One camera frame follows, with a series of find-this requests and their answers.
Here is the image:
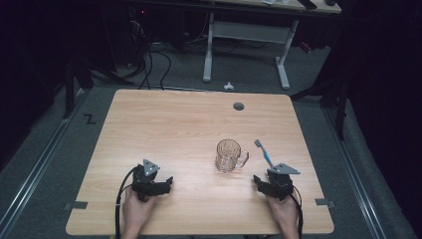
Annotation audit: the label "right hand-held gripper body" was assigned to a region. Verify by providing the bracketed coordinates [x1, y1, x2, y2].
[266, 162, 302, 202]

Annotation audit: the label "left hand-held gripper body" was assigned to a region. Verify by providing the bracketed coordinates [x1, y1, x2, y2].
[130, 158, 167, 202]

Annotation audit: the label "blue grey toothbrush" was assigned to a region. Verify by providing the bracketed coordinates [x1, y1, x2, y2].
[254, 138, 276, 169]

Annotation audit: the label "clear glass mug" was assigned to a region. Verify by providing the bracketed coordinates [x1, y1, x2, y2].
[214, 138, 250, 174]

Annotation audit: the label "person's left hand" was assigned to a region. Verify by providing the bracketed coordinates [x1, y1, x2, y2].
[121, 188, 157, 232]

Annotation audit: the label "person's right hand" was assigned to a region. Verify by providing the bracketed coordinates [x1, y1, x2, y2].
[265, 190, 300, 233]

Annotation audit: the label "grey tape strip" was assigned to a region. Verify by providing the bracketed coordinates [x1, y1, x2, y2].
[315, 197, 336, 209]
[64, 200, 89, 211]

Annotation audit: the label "black metal stand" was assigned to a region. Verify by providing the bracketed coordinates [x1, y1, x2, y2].
[290, 74, 350, 141]
[62, 56, 135, 120]

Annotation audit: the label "white-framed wooden desk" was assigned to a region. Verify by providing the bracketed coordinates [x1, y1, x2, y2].
[132, 0, 342, 91]

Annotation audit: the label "dark computer tower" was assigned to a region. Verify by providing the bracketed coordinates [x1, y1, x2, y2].
[127, 5, 157, 48]

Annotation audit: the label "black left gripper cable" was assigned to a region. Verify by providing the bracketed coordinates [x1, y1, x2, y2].
[113, 165, 139, 239]

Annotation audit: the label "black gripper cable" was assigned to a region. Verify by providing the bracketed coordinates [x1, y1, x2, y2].
[289, 185, 305, 239]
[113, 165, 139, 239]

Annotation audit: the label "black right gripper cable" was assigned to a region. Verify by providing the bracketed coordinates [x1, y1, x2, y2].
[289, 185, 305, 239]

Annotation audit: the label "metal floor rail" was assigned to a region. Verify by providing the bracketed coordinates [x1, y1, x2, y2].
[0, 88, 88, 233]
[321, 108, 389, 239]

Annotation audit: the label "black floor cables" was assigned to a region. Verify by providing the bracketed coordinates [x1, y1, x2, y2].
[116, 41, 173, 92]

